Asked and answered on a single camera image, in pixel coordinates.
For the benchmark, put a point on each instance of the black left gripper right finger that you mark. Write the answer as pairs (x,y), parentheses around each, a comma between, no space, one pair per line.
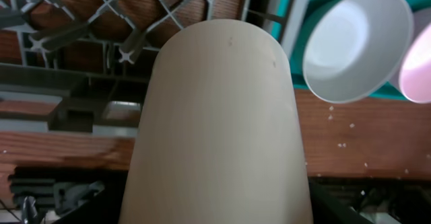
(326,209)

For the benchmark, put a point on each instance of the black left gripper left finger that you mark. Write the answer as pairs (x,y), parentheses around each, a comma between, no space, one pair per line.
(102,205)

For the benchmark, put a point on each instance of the white paper cup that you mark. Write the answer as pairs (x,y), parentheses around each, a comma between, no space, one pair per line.
(219,138)

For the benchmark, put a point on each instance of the pink round bowl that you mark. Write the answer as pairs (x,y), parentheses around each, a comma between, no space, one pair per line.
(413,77)

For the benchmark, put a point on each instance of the grey plastic dish rack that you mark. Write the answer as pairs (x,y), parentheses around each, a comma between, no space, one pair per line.
(71,81)

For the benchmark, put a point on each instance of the grey-white round bowl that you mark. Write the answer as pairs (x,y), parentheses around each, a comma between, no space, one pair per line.
(356,47)

